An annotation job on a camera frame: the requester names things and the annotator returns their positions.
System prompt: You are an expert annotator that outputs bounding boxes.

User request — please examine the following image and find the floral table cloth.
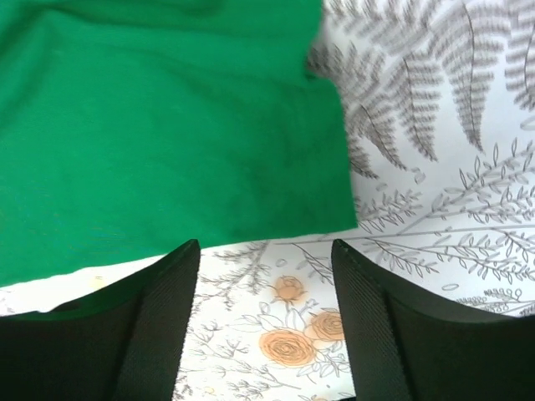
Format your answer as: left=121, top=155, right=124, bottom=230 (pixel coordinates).
left=1, top=1, right=534, bottom=400

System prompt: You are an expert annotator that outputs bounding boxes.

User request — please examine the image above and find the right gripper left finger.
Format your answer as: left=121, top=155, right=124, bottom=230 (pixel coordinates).
left=1, top=240, right=201, bottom=401

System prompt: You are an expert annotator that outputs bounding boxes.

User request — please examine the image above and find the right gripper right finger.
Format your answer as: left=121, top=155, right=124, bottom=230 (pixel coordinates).
left=331, top=240, right=534, bottom=400

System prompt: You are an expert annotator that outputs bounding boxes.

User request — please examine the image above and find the green t shirt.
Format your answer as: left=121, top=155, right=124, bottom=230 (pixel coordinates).
left=1, top=1, right=357, bottom=286

